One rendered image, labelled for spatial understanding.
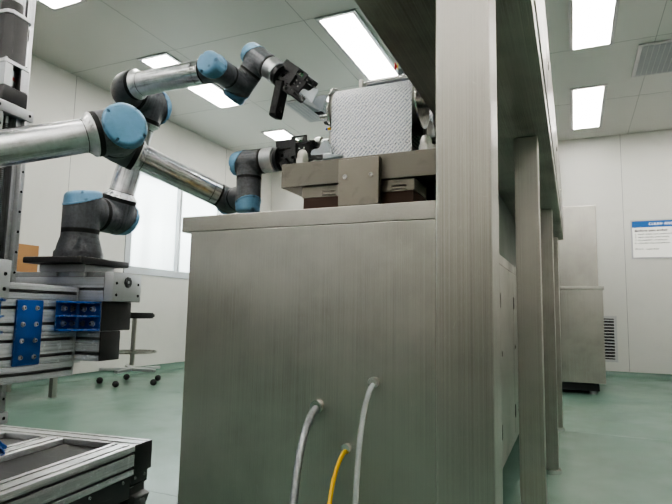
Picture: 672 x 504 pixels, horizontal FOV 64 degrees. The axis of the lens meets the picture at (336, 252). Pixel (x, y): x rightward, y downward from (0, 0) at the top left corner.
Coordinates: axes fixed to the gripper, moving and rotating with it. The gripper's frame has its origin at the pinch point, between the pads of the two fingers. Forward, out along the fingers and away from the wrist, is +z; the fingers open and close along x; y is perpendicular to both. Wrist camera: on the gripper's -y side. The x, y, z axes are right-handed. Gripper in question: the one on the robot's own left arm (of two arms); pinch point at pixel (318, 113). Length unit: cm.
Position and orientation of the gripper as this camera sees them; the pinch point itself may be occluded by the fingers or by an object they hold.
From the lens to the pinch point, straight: 164.6
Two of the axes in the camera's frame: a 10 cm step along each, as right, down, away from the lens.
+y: 6.0, -7.8, -1.7
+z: 6.9, 6.2, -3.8
